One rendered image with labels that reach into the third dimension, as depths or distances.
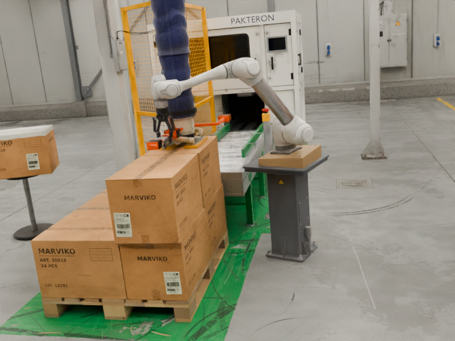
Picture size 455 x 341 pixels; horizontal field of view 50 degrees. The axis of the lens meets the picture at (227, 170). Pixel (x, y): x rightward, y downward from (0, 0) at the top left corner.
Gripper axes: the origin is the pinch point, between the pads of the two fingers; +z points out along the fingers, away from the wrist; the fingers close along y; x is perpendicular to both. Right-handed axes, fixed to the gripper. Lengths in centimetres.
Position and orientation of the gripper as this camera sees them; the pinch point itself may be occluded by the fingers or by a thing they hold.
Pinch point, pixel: (165, 138)
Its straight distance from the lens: 324.5
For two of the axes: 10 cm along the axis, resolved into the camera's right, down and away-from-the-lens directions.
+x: -2.0, 2.6, -9.4
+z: 0.9, 9.6, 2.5
